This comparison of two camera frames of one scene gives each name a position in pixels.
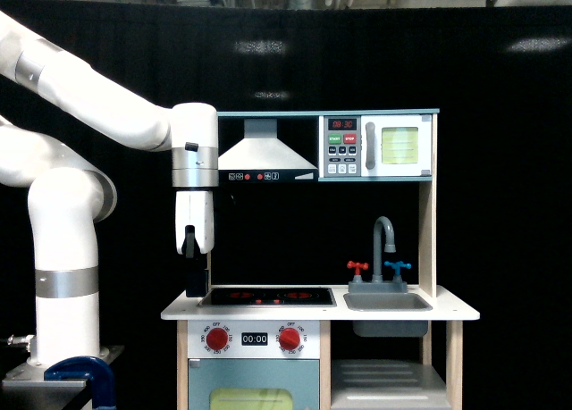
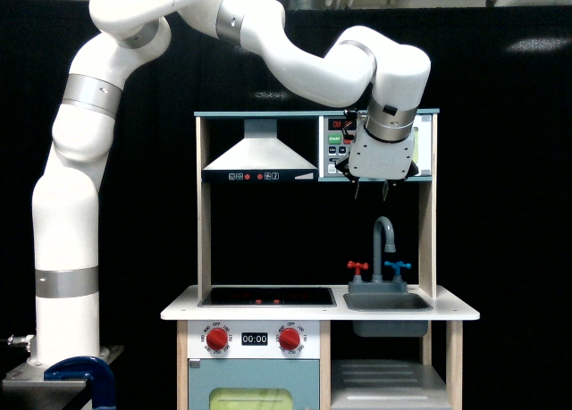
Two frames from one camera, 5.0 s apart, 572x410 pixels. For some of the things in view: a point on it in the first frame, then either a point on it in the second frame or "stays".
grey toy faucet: x=377 y=285 stays
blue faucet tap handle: x=397 y=265 stays
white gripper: x=195 y=238 to x=373 y=158
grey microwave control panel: x=341 y=146 stays
